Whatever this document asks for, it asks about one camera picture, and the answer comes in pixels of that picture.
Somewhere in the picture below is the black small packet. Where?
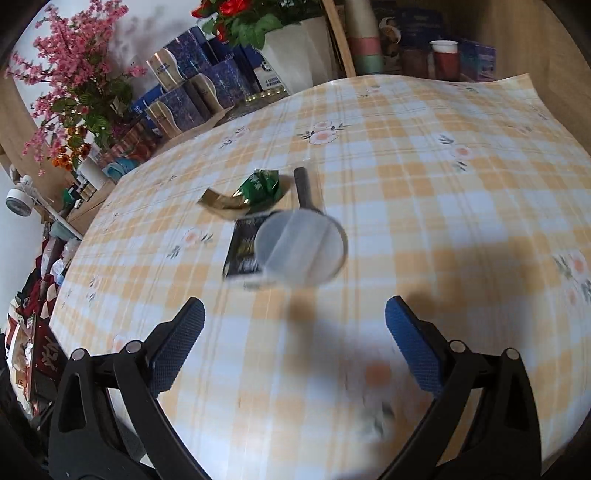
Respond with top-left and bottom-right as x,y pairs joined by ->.
222,215 -> 269,281

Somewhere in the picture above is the translucent round lid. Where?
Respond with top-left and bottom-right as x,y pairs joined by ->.
254,209 -> 346,287

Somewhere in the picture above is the plaid yellow tablecloth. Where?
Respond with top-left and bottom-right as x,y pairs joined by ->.
51,75 -> 590,479

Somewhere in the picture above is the green candy wrapper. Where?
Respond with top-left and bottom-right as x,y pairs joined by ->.
197,170 -> 283,221

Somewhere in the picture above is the white slim vase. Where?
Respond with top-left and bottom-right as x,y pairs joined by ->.
77,157 -> 109,190

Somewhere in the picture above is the white desk fan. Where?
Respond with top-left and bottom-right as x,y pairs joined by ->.
5,175 -> 83,241

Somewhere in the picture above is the striped tin flower box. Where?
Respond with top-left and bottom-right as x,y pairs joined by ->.
96,118 -> 160,182

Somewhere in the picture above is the gold embossed tray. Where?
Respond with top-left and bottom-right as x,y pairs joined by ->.
229,87 -> 290,116

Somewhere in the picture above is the pink cherry blossom bouquet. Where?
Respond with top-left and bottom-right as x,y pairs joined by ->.
7,1 -> 146,171

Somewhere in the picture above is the red paper cup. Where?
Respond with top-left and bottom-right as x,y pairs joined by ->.
431,40 -> 460,81

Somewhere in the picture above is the gold blue gift box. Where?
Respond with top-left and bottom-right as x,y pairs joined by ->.
146,27 -> 212,92

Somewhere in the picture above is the wooden shelf unit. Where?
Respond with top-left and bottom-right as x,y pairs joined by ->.
322,0 -> 591,93

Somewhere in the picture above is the white geometric vase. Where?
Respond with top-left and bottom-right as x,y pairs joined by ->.
260,17 -> 339,95

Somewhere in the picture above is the stack of pastel cups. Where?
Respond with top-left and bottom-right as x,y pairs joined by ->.
345,0 -> 384,75

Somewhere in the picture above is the red rose bouquet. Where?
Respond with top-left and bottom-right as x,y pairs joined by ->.
191,0 -> 322,50

